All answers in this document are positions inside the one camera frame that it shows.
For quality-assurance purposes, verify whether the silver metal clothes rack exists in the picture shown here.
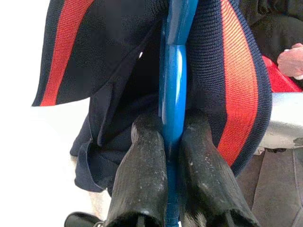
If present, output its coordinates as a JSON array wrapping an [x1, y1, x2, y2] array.
[[254, 91, 303, 156]]

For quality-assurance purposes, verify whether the red cushion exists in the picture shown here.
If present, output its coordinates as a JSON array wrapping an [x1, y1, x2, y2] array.
[[262, 55, 303, 93]]

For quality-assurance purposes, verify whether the person in dark clothes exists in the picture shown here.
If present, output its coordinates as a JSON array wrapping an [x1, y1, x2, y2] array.
[[239, 0, 303, 64]]

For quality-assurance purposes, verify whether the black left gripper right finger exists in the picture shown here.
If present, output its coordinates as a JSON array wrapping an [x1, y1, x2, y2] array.
[[178, 111, 261, 227]]

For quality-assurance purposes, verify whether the blue plastic hanger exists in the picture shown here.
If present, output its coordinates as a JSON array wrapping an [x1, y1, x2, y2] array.
[[157, 0, 198, 227]]

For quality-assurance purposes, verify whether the person bare hand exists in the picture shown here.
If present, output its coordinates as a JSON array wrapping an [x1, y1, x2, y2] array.
[[276, 43, 303, 80]]

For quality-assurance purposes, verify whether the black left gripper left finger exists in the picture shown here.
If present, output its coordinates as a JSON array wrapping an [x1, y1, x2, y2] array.
[[105, 114, 170, 227]]

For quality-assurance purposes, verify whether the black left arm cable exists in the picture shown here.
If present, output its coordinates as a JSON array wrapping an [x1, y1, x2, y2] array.
[[65, 211, 106, 227]]

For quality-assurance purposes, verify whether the navy jacket with red stripe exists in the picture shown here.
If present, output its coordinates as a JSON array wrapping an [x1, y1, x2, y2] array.
[[30, 0, 273, 197]]

